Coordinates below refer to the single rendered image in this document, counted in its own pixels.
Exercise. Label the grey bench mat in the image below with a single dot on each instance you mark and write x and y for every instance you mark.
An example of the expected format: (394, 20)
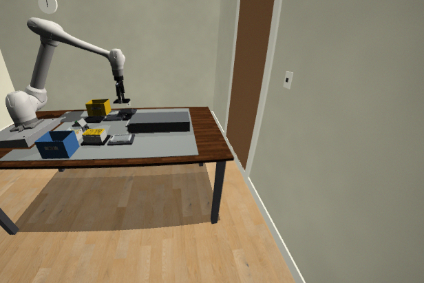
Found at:
(145, 145)

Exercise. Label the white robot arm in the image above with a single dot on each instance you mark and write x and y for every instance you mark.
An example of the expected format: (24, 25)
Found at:
(22, 106)

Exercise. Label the yellow open-top bin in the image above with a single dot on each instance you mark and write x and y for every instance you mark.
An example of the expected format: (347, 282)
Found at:
(100, 107)

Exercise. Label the blue open-top bin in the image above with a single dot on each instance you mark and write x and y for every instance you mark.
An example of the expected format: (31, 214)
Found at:
(57, 144)

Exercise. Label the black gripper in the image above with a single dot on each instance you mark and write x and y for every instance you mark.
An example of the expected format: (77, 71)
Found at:
(119, 88)

